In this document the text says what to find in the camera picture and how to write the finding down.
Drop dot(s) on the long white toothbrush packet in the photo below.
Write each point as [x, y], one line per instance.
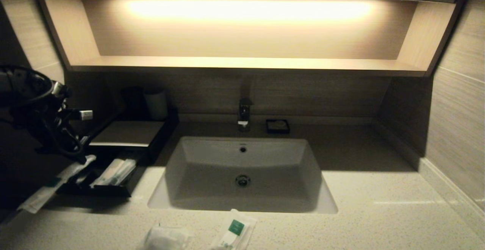
[41, 197]

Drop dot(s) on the warm shelf light strip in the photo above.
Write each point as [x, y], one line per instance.
[246, 10]

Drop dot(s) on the wooden wall shelf niche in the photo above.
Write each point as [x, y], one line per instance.
[246, 41]

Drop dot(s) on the white comb packet green label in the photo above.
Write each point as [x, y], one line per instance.
[235, 229]

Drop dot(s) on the white ceramic sink basin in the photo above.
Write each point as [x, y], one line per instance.
[246, 163]

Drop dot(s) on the black soap dish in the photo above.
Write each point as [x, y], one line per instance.
[277, 129]

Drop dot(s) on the black pull-out box drawer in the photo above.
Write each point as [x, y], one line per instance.
[113, 191]

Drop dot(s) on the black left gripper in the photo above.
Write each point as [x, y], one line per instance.
[49, 125]

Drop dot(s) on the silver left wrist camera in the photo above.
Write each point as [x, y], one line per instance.
[86, 114]

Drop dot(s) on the dark grey tumbler cup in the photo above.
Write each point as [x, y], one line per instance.
[132, 102]

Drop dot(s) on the crumpled white shower cap packet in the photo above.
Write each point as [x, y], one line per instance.
[166, 238]

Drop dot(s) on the black amenity tray box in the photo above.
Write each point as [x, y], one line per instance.
[130, 134]

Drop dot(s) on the chrome faucet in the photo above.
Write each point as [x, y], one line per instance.
[244, 113]

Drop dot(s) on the metal sink drain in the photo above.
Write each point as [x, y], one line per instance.
[243, 180]

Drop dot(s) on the light grey tumbler cup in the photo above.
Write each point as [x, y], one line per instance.
[156, 104]

